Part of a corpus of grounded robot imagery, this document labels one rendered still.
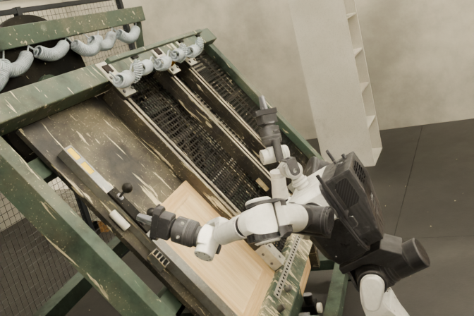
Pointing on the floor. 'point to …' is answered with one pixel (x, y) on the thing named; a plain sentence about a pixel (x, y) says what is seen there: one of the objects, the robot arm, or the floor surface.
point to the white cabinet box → (336, 70)
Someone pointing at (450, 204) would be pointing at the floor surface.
